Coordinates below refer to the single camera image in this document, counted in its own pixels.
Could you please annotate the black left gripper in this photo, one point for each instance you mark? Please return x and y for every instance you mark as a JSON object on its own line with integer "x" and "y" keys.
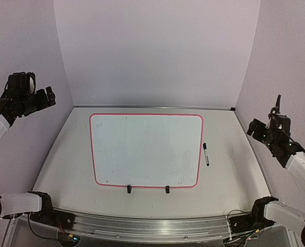
{"x": 43, "y": 101}

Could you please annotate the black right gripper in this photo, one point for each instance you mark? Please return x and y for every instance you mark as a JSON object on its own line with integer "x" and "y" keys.
{"x": 257, "y": 127}

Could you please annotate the white marker pen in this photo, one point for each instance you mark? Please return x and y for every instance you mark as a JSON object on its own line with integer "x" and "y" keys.
{"x": 206, "y": 154}

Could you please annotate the pink framed whiteboard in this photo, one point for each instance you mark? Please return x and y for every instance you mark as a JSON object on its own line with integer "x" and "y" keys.
{"x": 144, "y": 150}

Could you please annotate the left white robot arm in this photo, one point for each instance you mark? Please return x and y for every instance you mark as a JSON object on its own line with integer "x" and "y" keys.
{"x": 21, "y": 98}

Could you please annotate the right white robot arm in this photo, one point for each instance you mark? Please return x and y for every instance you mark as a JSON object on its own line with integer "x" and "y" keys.
{"x": 276, "y": 136}

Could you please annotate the right black board clip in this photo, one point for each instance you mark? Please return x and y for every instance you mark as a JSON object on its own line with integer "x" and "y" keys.
{"x": 167, "y": 189}

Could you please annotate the black board clip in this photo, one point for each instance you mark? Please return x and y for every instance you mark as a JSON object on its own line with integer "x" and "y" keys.
{"x": 167, "y": 189}
{"x": 129, "y": 189}

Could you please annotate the left black board clip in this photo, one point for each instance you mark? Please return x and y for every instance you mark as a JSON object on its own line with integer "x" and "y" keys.
{"x": 129, "y": 189}

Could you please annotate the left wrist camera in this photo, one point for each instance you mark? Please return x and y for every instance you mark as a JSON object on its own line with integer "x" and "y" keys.
{"x": 31, "y": 78}

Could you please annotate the aluminium front rail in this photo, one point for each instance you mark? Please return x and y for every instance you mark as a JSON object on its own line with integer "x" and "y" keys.
{"x": 80, "y": 229}

